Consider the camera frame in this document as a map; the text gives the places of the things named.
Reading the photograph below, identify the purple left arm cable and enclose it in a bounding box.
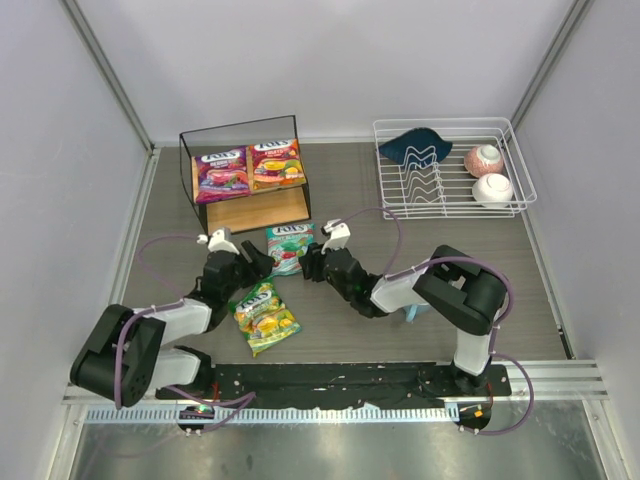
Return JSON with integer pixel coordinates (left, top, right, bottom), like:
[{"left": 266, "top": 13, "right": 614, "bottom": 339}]
[{"left": 113, "top": 234, "right": 257, "bottom": 434}]

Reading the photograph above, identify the orange Fox's fruits candy bag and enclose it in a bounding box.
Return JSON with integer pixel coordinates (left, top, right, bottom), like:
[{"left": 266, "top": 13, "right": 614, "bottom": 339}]
[{"left": 247, "top": 139, "right": 306, "bottom": 190}]

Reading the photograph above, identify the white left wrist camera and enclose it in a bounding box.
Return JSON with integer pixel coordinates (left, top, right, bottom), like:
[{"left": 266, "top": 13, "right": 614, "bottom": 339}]
[{"left": 196, "top": 227, "right": 240, "bottom": 255}]

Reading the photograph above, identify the purple Fox's berries candy bag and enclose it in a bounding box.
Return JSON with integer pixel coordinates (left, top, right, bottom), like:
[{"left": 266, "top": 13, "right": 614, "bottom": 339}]
[{"left": 192, "top": 147, "right": 250, "bottom": 205}]

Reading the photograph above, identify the dark blue plate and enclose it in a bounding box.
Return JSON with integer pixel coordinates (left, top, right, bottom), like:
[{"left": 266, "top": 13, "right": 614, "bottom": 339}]
[{"left": 378, "top": 127, "right": 453, "bottom": 170}]

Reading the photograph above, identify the green Fox's spring tea bag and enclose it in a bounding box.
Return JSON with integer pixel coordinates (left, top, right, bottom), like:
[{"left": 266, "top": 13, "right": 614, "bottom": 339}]
[{"left": 229, "top": 278, "right": 301, "bottom": 357}]

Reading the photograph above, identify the light blue mug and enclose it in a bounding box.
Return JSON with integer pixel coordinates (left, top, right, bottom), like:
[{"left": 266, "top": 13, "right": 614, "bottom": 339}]
[{"left": 403, "top": 303, "right": 431, "bottom": 323}]

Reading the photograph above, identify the white bowl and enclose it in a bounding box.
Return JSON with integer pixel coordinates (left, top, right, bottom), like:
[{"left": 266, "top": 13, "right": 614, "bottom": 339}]
[{"left": 472, "top": 173, "right": 514, "bottom": 209}]

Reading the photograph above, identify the white wire dish rack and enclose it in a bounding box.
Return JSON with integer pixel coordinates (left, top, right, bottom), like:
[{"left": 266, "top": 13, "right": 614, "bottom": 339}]
[{"left": 373, "top": 117, "right": 537, "bottom": 219}]

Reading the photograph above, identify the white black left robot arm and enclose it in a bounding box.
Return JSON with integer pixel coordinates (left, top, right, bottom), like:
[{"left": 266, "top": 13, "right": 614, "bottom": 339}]
[{"left": 69, "top": 229, "right": 275, "bottom": 409}]

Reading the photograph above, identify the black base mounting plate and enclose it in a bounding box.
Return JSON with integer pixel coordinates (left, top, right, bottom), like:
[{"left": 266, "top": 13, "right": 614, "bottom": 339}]
[{"left": 208, "top": 362, "right": 512, "bottom": 410}]

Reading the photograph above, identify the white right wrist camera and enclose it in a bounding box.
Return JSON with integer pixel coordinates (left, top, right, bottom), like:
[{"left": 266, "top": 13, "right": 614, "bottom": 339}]
[{"left": 321, "top": 219, "right": 351, "bottom": 254}]

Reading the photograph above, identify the teal Fox's blossom candy bag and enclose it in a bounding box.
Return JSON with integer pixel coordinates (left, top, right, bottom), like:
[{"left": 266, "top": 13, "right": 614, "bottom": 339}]
[{"left": 266, "top": 223, "right": 315, "bottom": 276}]

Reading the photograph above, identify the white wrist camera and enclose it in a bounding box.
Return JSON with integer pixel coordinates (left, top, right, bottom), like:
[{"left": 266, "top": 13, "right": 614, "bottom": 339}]
[
  {"left": 196, "top": 227, "right": 240, "bottom": 255},
  {"left": 321, "top": 219, "right": 351, "bottom": 254}
]

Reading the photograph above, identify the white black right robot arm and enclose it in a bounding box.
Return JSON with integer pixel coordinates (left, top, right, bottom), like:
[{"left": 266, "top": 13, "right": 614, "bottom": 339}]
[{"left": 300, "top": 243, "right": 514, "bottom": 393}]

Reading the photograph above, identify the pink patterned bowl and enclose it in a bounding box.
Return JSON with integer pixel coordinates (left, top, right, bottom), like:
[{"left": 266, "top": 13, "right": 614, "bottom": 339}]
[{"left": 464, "top": 144, "right": 504, "bottom": 178}]

